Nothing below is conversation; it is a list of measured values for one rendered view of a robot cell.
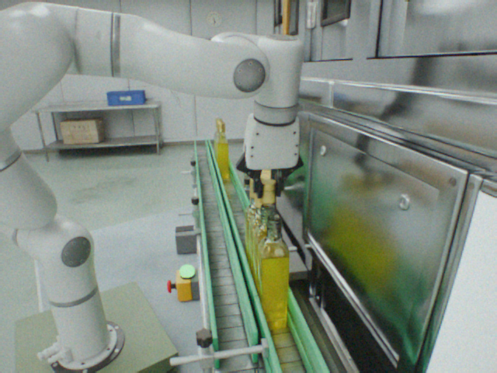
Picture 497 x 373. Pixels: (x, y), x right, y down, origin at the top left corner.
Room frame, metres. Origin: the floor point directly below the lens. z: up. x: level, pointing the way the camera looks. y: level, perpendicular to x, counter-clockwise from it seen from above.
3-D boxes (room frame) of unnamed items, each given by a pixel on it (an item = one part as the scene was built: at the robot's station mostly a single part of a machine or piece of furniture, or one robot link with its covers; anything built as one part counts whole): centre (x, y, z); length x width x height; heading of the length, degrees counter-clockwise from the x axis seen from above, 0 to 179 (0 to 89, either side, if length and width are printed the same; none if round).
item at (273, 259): (0.56, -0.04, 0.99); 0.06 x 0.06 x 0.21; 11
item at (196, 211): (0.98, 0.23, 0.94); 0.07 x 0.04 x 0.13; 101
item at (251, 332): (1.30, 0.17, 0.92); 1.75 x 0.01 x 0.08; 11
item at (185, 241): (1.08, 0.27, 0.79); 0.08 x 0.08 x 0.08; 11
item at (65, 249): (0.51, 0.38, 1.08); 0.13 x 0.10 x 0.16; 60
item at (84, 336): (0.50, 0.38, 0.92); 0.16 x 0.13 x 0.15; 137
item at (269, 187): (0.61, -0.02, 1.17); 0.04 x 0.04 x 0.04
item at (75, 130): (5.47, 3.05, 0.45); 0.62 x 0.44 x 0.40; 96
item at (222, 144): (1.58, 0.17, 1.02); 0.06 x 0.06 x 0.28; 11
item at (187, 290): (0.81, 0.21, 0.79); 0.07 x 0.07 x 0.07; 11
